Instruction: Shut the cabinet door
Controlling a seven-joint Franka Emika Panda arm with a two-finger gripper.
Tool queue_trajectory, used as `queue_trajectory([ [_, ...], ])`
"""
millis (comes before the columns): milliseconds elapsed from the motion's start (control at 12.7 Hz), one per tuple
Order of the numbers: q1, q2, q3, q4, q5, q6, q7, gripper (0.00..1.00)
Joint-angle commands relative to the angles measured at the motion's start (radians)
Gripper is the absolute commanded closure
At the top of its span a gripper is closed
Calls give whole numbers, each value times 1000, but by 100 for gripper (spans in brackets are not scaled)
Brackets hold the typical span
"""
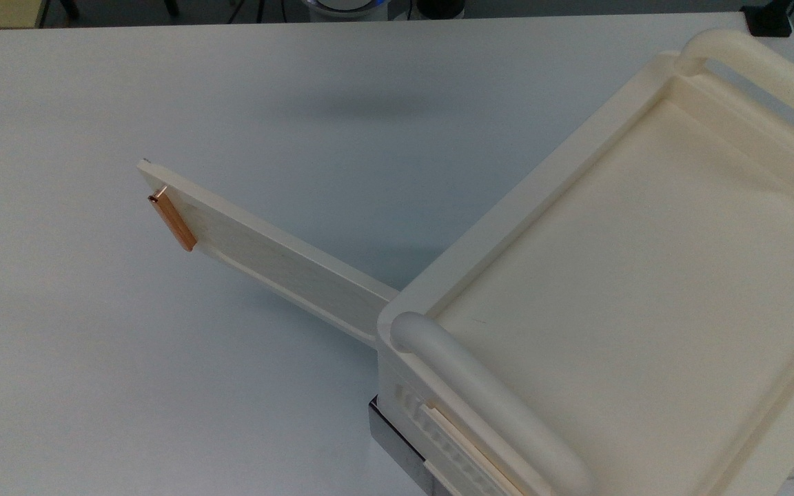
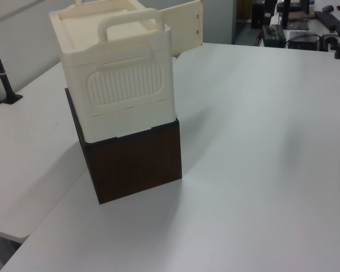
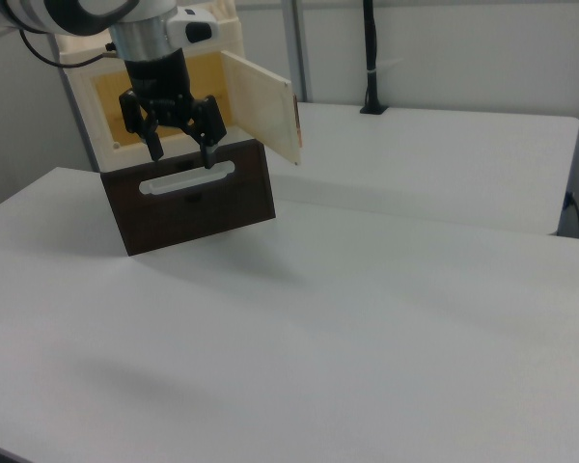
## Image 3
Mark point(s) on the white zip tie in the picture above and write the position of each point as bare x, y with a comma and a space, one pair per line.
381, 68

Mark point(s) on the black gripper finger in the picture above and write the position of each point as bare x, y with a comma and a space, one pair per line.
134, 116
212, 123

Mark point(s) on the cream wooden cabinet door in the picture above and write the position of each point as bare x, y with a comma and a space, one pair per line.
263, 106

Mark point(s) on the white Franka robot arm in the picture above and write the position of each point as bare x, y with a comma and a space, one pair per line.
53, 12

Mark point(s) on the grey aluminium wall post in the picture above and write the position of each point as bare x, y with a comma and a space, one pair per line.
294, 48

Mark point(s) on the black clamped pole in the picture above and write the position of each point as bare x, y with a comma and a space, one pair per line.
370, 48

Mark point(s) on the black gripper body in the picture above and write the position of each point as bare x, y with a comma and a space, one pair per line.
157, 77

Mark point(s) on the cream wooden cabinet body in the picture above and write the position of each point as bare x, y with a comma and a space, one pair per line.
89, 96

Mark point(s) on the dark brown wooden drawer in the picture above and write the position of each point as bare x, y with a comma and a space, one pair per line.
193, 214

